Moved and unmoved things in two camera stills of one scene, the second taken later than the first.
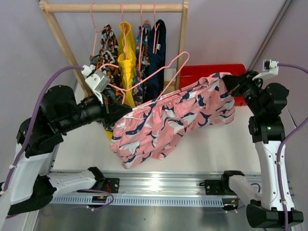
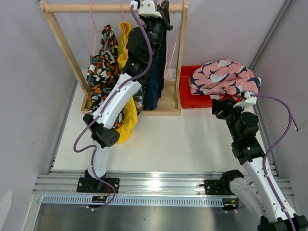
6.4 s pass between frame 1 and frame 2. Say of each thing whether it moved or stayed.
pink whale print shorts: moved
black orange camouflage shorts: stayed
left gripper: moved
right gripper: moved
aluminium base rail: stayed
